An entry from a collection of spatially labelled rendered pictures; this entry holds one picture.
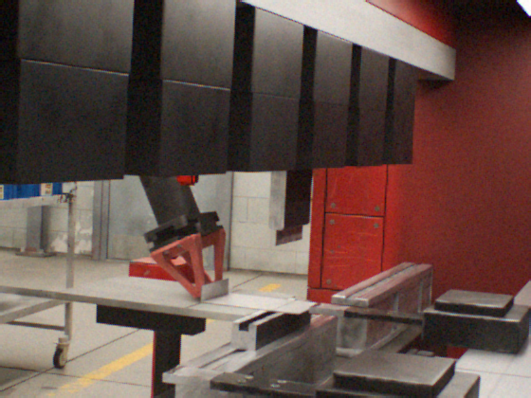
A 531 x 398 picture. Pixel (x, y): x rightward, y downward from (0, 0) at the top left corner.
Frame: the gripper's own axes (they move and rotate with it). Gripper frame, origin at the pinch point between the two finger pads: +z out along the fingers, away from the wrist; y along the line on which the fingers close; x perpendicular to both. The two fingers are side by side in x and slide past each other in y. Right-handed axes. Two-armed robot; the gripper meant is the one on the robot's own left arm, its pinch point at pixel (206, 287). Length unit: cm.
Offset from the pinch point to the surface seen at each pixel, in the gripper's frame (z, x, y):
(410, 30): -28, -30, 44
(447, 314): 13.8, -28.7, -4.0
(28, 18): -17, -26, -63
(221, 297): 1.8, -1.1, 0.8
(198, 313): 2.9, -1.7, -8.1
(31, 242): -137, 456, 638
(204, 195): -113, 297, 672
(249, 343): 8.4, -8.6, -12.7
